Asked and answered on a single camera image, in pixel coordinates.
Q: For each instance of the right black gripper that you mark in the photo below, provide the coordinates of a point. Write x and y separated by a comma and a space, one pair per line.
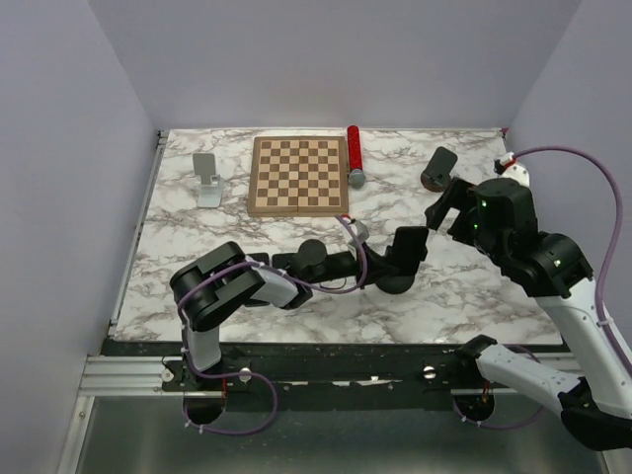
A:
459, 195

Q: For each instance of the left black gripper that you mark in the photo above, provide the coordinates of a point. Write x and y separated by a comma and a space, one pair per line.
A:
376, 266

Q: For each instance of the black round phone stand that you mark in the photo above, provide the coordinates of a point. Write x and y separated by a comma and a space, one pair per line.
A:
395, 285

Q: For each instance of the teal-backed phone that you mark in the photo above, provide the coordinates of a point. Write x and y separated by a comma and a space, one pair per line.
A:
282, 261

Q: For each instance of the purple-cased black phone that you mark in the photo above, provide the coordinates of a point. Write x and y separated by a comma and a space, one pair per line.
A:
261, 258

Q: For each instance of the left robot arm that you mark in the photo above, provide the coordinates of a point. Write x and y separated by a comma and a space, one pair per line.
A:
209, 290

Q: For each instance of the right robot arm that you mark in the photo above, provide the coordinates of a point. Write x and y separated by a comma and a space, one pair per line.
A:
497, 217

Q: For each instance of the brown round phone stand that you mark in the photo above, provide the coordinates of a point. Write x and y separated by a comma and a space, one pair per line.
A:
436, 176

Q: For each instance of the grey metal phone stand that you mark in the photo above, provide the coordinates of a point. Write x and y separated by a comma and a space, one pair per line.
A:
211, 184

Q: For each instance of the wooden chessboard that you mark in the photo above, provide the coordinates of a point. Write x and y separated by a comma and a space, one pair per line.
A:
299, 176

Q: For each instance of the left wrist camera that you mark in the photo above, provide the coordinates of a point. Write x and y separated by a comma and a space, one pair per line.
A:
355, 233

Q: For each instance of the red handled microphone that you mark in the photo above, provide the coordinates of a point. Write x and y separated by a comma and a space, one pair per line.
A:
356, 174

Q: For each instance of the black front mounting rail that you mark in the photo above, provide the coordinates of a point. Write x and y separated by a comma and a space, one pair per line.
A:
319, 378

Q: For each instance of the left aluminium extrusion rail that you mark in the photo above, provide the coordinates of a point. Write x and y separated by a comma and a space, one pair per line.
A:
124, 376

